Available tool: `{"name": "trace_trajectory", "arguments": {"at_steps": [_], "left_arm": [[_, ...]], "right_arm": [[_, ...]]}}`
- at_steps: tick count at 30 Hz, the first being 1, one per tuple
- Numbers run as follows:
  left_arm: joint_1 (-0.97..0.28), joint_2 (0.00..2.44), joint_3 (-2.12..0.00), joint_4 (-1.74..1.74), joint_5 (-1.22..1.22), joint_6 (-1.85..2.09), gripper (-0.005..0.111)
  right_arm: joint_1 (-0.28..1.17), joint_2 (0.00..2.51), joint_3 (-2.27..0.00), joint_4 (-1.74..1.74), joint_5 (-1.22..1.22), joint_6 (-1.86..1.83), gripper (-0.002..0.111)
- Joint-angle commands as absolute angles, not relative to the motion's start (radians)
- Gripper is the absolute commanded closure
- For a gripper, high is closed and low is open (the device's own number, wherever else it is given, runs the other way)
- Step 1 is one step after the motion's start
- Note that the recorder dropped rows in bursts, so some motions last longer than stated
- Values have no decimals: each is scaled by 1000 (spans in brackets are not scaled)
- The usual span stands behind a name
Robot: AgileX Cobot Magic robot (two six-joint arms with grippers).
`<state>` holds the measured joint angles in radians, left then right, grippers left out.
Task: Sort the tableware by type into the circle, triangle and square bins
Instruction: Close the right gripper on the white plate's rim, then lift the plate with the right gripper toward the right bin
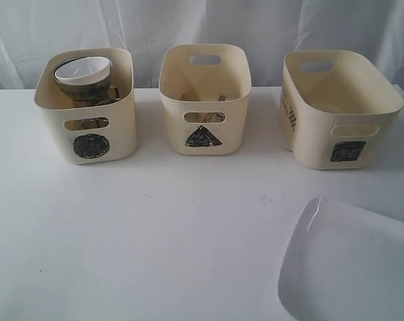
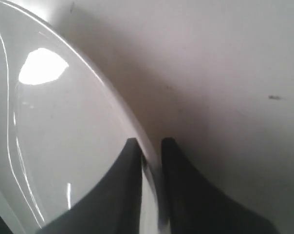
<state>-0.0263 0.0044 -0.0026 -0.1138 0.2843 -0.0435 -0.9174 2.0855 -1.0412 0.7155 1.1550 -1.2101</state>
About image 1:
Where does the large white plate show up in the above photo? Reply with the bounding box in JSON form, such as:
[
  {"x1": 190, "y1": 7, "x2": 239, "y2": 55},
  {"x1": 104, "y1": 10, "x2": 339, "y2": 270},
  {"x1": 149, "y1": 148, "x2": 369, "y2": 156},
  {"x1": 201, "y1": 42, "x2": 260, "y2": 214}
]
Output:
[{"x1": 278, "y1": 197, "x2": 404, "y2": 320}]

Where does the white ceramic bowl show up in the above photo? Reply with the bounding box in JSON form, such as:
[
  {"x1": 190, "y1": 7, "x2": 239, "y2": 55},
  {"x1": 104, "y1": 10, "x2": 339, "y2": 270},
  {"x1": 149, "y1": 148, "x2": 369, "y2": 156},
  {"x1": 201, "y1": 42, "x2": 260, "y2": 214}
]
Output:
[{"x1": 54, "y1": 56, "x2": 111, "y2": 86}]

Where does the wooden chopstick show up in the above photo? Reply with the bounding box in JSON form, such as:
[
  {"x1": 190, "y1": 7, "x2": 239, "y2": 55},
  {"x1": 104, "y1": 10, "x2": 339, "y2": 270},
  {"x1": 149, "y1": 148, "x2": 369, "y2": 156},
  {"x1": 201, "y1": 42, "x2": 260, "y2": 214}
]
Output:
[{"x1": 180, "y1": 93, "x2": 221, "y2": 123}]

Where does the steel mug with handle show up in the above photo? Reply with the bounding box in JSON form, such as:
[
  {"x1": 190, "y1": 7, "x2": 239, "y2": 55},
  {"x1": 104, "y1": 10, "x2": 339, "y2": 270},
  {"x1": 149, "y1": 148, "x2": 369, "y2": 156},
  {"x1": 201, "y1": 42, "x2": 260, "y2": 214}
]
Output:
[{"x1": 72, "y1": 86, "x2": 120, "y2": 108}]

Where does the cream bin with circle mark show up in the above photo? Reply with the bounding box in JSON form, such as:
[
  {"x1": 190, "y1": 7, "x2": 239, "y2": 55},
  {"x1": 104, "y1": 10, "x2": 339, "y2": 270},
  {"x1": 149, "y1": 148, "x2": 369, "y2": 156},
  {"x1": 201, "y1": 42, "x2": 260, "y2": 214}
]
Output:
[{"x1": 34, "y1": 47, "x2": 137, "y2": 165}]

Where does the cream bin with triangle mark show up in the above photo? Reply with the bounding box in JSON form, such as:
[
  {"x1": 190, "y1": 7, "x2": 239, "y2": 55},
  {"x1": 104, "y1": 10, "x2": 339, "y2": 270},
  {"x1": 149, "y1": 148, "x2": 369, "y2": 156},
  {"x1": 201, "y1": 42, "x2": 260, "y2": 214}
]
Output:
[{"x1": 159, "y1": 43, "x2": 251, "y2": 155}]

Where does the cream bin with square mark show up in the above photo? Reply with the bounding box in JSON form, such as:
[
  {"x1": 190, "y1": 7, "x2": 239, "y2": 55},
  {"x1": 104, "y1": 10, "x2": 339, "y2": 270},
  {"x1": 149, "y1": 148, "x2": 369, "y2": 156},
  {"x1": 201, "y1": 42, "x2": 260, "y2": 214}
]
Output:
[{"x1": 279, "y1": 50, "x2": 404, "y2": 170}]

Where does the stainless steel bowl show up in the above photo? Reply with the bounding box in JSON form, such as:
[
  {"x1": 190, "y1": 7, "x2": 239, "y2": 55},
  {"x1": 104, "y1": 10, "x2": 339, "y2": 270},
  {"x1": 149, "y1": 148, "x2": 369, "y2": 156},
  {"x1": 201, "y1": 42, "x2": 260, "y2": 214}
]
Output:
[{"x1": 53, "y1": 57, "x2": 113, "y2": 101}]

